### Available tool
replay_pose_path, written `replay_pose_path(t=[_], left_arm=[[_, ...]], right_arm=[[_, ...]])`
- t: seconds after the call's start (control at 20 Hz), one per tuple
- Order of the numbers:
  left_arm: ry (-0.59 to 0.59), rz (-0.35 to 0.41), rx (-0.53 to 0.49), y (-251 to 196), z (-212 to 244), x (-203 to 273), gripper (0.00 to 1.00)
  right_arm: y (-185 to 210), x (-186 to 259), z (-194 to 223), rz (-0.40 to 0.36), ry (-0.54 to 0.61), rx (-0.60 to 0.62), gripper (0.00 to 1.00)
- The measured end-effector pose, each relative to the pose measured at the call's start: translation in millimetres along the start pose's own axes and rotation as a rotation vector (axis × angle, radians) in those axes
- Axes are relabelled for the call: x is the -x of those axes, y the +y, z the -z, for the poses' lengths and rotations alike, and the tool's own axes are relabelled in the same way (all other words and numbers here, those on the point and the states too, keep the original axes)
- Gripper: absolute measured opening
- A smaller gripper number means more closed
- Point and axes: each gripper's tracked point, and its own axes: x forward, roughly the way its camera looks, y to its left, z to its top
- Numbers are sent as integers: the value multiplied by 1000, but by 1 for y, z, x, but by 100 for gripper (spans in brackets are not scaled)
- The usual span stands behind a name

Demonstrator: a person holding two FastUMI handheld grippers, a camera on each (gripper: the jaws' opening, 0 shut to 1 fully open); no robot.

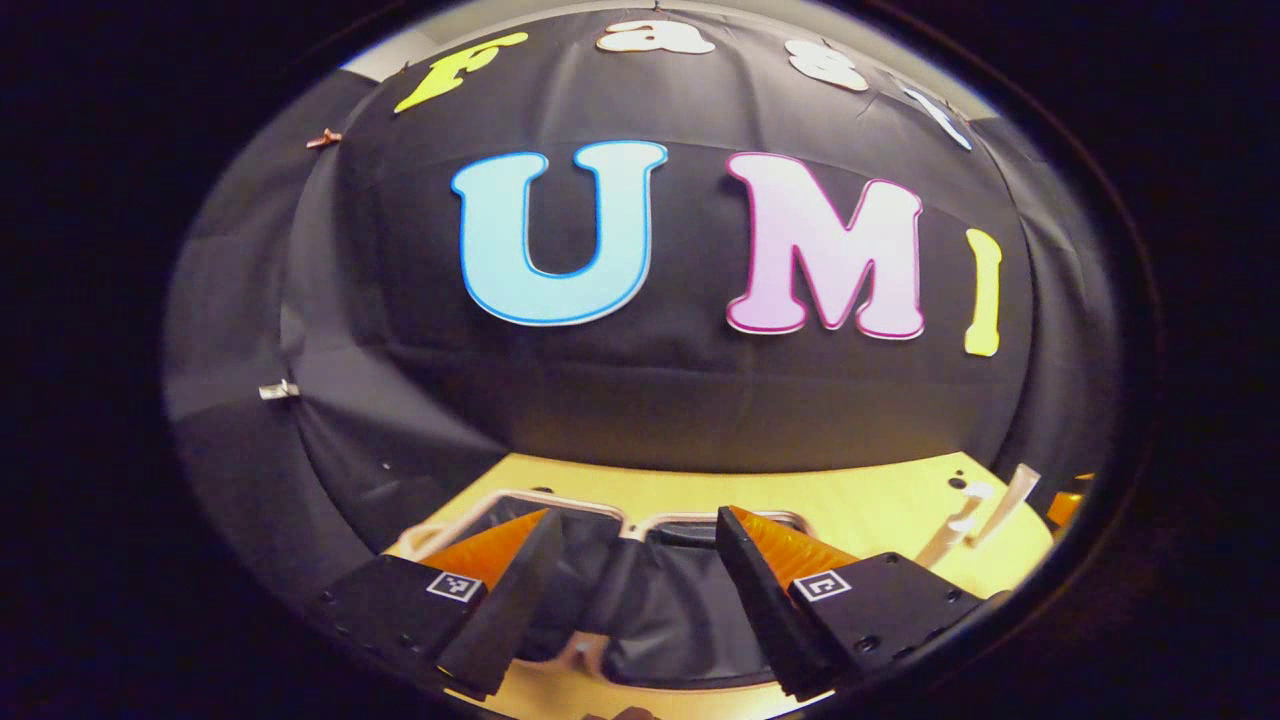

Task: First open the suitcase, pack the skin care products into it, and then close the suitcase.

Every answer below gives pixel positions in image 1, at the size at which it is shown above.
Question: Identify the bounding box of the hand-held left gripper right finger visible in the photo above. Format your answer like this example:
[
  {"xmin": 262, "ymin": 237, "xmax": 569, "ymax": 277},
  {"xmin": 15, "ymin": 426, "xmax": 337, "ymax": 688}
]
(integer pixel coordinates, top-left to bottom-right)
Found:
[{"xmin": 715, "ymin": 504, "xmax": 988, "ymax": 702}]

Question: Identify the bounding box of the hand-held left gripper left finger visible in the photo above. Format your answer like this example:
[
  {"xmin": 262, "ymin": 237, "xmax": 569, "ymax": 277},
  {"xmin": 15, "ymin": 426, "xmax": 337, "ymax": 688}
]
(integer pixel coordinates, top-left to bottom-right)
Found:
[{"xmin": 308, "ymin": 507, "xmax": 565, "ymax": 701}]

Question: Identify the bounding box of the white tube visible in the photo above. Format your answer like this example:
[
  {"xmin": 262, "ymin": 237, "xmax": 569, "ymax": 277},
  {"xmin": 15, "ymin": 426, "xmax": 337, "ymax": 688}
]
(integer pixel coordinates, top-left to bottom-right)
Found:
[{"xmin": 968, "ymin": 462, "xmax": 1043, "ymax": 549}]

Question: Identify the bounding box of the black backdrop cloth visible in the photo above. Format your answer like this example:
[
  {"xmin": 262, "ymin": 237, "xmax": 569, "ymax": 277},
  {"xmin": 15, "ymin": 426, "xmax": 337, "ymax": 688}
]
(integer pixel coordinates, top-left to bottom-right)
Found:
[{"xmin": 165, "ymin": 5, "xmax": 1121, "ymax": 601}]

